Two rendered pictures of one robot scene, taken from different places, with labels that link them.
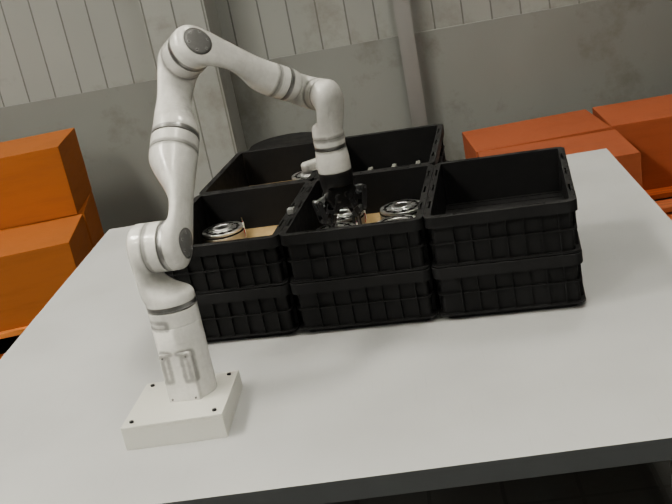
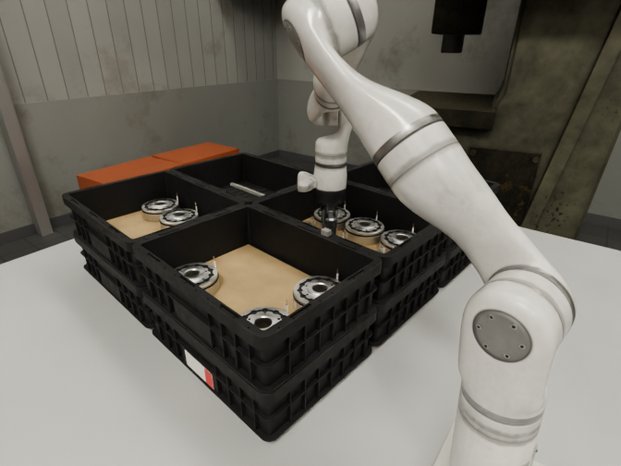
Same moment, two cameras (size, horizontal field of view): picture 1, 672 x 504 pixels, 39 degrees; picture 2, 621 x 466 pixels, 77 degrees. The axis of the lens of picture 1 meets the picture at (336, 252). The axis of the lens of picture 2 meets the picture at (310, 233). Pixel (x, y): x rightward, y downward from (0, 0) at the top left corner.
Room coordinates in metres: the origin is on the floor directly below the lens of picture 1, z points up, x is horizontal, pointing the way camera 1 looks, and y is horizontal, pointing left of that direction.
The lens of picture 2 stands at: (1.64, 0.72, 1.29)
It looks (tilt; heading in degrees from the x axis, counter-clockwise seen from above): 26 degrees down; 300
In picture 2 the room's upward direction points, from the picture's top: 1 degrees clockwise
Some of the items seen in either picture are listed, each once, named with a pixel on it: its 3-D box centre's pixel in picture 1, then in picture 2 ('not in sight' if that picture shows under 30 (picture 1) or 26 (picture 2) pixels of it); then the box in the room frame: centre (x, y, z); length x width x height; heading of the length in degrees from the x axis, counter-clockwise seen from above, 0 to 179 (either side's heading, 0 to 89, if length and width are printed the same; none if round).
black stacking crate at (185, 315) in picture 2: (238, 239); (255, 279); (2.05, 0.21, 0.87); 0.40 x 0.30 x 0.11; 167
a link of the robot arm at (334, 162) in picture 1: (327, 155); (322, 173); (2.03, -0.02, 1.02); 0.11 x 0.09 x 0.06; 31
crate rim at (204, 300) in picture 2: (234, 218); (253, 257); (2.05, 0.21, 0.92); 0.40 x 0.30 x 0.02; 167
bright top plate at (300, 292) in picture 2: not in sight; (320, 290); (1.93, 0.17, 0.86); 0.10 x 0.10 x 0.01
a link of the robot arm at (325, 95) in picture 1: (326, 113); (335, 128); (2.01, -0.04, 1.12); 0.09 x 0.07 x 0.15; 26
